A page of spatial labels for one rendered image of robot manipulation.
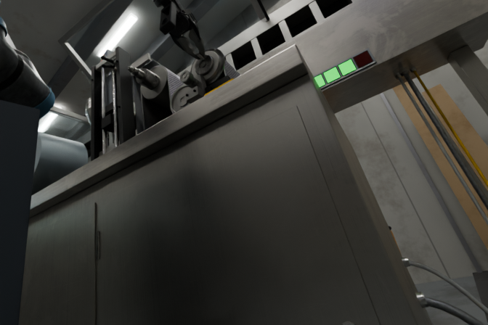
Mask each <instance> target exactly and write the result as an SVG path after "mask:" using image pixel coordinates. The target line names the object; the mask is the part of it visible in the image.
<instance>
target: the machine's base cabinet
mask: <svg viewBox="0 0 488 325"><path fill-rule="evenodd" d="M416 292H418V291H417V289H416V287H415V284H414V282H413V280H412V278H411V275H410V273H409V271H408V269H407V267H405V265H404V263H403V261H402V255H401V253H400V251H399V249H398V247H397V244H396V242H395V240H394V238H393V236H392V234H391V231H390V229H389V227H388V224H387V222H386V220H385V218H384V216H383V213H382V212H381V209H380V207H379V205H378V202H377V200H376V198H375V195H374V194H373V191H372V189H371V187H370V185H369V183H368V180H367V178H366V176H365V173H364V171H363V169H362V166H361V165H360V163H359V160H358V158H357V156H356V155H355V153H354V150H353V149H352V148H351V145H350V144H349V142H348V140H347V139H346V137H345V135H344V133H343V131H342V130H341V128H340V126H339V124H338V123H337V121H336V119H335V118H334V116H333V114H332V112H331V111H330V108H329V107H328V105H327V103H326V101H325V100H324V98H323V96H322V95H321V93H320V90H319V89H318V88H317V85H316V84H315V82H314V80H313V79H312V77H311V75H310V74H307V75H305V76H303V77H301V78H299V79H297V80H295V81H293V82H291V83H289V84H288V85H286V86H283V87H282V88H280V89H278V90H276V91H273V92H272V93H271V94H268V95H266V96H264V97H262V98H260V99H258V100H256V101H255V102H253V103H251V104H249V105H247V106H245V107H243V108H241V109H239V110H238V111H236V112H234V113H232V114H230V115H228V116H226V117H224V118H222V119H220V120H218V121H216V122H215V123H212V124H210V125H209V126H206V127H205V128H202V129H201V130H199V131H197V132H195V133H193V134H191V135H189V136H187V137H185V138H184V139H182V140H180V141H178V142H176V143H174V144H172V145H170V146H168V147H166V148H165V149H162V150H161V151H159V152H156V153H155V154H153V155H150V156H149V157H147V158H145V159H143V160H141V161H139V162H137V163H135V164H133V165H131V166H130V167H128V168H126V169H124V170H122V171H120V172H118V173H116V174H114V175H113V176H111V177H109V178H106V179H105V180H103V181H100V182H99V183H97V184H95V185H93V186H91V187H89V188H88V189H85V190H83V191H82V192H79V193H77V194H76V195H74V196H72V197H70V198H68V199H66V200H64V201H62V202H60V203H59V204H57V205H55V206H53V207H51V208H49V209H47V210H45V211H43V212H42V213H39V214H38V215H35V216H33V217H32V218H29V224H28V238H27V245H26V253H25V266H24V274H23V288H22V294H21V302H20V316H19V324H18V325H433V324H432V323H431V319H430V318H429V316H428V313H427V311H426V309H425V308H422V307H421V305H420V303H419V300H418V298H417V295H416Z"/></svg>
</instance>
